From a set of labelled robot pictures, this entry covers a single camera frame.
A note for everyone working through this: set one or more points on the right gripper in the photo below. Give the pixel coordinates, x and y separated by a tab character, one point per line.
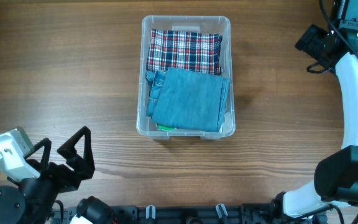
307	43

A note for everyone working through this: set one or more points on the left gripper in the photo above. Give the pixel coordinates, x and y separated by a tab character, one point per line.
68	179

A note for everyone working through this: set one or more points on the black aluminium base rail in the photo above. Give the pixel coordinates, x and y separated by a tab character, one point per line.
244	214

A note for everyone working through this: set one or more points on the white printed t-shirt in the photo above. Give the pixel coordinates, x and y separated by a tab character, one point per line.
165	128

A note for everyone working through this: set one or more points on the clear plastic storage bin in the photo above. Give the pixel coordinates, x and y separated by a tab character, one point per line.
202	24

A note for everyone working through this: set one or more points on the red plaid shirt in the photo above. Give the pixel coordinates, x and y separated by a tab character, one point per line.
193	51

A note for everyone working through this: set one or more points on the blue denim jeans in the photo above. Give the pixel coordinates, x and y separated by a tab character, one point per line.
180	98

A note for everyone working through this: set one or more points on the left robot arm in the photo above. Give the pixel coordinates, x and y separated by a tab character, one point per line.
36	181

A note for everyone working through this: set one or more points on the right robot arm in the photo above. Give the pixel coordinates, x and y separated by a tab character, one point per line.
335	182

